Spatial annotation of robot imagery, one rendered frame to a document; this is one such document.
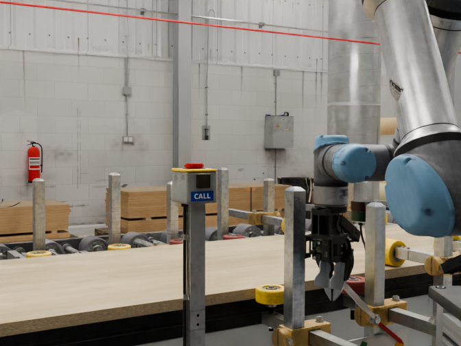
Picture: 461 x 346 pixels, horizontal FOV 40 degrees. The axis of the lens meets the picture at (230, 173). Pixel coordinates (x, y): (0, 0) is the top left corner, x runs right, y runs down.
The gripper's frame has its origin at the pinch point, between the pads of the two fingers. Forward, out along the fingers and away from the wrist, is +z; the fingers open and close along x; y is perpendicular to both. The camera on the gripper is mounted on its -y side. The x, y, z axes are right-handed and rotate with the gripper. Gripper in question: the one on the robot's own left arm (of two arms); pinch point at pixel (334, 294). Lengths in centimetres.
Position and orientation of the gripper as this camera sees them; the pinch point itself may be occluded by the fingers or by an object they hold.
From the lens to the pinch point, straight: 146.0
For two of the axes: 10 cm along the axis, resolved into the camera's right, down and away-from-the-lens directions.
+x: 7.8, 0.3, -6.3
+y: -6.3, 0.4, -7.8
